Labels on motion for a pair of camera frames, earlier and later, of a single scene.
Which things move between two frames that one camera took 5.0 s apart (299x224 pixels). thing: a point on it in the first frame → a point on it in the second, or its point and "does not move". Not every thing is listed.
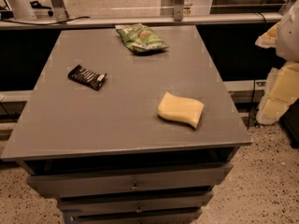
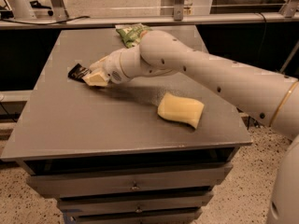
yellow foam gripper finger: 269,39 → 112,65
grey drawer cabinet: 107,155 does not move
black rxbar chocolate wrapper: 92,79 does not move
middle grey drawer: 76,205 does not move
